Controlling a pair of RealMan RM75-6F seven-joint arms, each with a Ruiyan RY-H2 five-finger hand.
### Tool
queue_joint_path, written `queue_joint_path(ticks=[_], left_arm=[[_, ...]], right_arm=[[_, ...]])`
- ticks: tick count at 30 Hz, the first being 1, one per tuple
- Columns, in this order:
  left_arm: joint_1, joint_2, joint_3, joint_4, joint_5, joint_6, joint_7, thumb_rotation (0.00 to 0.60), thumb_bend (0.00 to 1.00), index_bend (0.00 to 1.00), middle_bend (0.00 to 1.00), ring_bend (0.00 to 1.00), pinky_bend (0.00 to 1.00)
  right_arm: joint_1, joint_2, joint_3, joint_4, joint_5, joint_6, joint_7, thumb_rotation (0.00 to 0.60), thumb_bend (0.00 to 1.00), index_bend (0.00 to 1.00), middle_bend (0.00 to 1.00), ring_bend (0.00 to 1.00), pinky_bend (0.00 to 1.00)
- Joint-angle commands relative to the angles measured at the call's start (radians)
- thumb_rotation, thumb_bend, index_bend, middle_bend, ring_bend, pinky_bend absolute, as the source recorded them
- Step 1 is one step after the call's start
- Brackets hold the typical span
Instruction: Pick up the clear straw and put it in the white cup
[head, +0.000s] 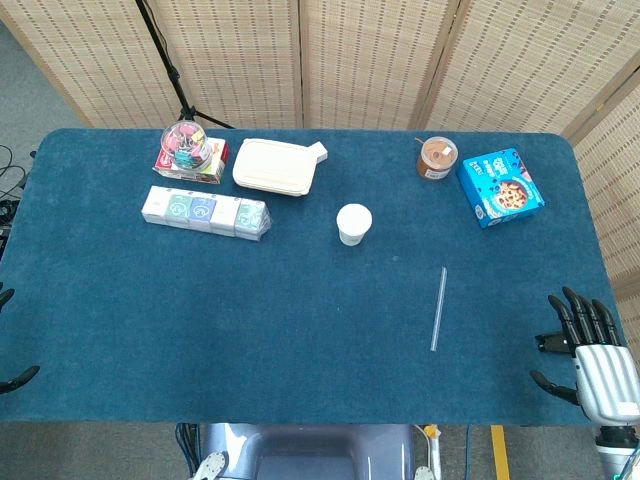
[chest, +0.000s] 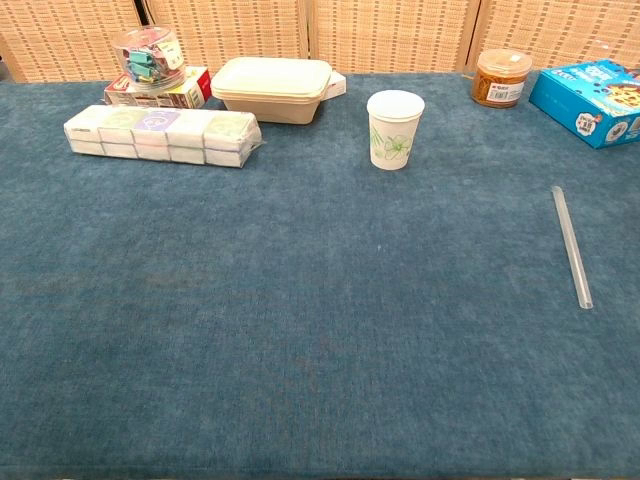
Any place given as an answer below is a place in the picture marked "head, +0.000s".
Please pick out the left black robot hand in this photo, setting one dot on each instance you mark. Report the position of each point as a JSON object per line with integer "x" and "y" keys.
{"x": 20, "y": 377}

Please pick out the black tripod stand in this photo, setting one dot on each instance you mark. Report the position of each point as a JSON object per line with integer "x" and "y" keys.
{"x": 172, "y": 70}

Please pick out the red and white carton box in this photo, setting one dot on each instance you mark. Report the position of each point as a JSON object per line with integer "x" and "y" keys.
{"x": 212, "y": 167}

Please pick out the wrapped pack of tissue packets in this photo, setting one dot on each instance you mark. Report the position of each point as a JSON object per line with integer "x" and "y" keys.
{"x": 205, "y": 212}

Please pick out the clear plastic straw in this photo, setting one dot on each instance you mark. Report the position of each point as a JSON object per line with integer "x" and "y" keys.
{"x": 438, "y": 309}

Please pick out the blue fabric table cover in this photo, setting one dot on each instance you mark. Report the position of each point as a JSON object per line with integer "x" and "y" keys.
{"x": 300, "y": 310}

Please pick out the clear jar of rubber bands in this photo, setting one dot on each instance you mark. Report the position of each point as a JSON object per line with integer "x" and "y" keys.
{"x": 437, "y": 157}

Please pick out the white paper cup with lid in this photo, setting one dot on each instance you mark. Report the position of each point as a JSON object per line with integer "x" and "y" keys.
{"x": 353, "y": 224}

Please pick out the black stapler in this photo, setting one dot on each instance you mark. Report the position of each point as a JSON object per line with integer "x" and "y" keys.
{"x": 552, "y": 342}

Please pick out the blue-grey robot torso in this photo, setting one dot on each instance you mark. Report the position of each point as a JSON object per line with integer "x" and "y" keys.
{"x": 310, "y": 450}

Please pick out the clear jar of binder clips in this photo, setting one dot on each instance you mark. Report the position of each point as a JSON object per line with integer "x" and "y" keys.
{"x": 184, "y": 145}

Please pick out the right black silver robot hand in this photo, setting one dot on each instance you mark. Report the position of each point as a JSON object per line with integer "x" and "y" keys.
{"x": 602, "y": 370}

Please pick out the beige lidded food container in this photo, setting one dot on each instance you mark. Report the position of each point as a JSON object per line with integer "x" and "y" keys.
{"x": 272, "y": 167}

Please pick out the blue cookie box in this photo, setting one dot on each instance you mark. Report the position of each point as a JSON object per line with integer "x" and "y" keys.
{"x": 500, "y": 187}

